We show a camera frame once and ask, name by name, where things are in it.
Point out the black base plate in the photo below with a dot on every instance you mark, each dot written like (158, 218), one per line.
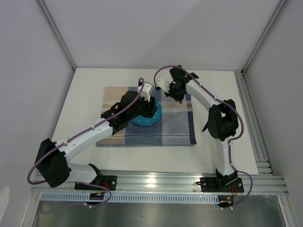
(210, 184)
(107, 181)

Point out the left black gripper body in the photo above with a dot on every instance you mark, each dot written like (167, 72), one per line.
(145, 108)

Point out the white slotted cable duct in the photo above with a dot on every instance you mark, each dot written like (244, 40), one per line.
(130, 197)

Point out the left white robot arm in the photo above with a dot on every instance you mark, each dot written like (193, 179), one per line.
(53, 160)

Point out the right aluminium frame post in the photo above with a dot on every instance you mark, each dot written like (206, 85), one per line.
(265, 34)

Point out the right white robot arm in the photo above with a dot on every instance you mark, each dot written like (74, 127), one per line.
(222, 120)

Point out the aluminium frame post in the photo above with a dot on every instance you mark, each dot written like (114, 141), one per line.
(265, 34)
(56, 33)

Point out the teal dotted plate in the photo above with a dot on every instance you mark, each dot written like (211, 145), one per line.
(149, 118)

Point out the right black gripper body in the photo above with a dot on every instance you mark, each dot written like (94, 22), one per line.
(178, 95)

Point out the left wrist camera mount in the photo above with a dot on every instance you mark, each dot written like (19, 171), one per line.
(145, 91)

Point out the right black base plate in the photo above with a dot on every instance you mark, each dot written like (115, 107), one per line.
(210, 184)

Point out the purple knife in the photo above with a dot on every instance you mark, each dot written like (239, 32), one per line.
(205, 127)

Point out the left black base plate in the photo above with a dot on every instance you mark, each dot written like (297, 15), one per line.
(107, 181)

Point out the aluminium mounting rail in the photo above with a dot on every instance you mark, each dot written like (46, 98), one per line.
(185, 183)

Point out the blue beige checked cloth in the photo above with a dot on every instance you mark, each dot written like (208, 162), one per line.
(174, 127)

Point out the left aluminium frame post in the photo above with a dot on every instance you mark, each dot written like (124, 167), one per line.
(56, 33)

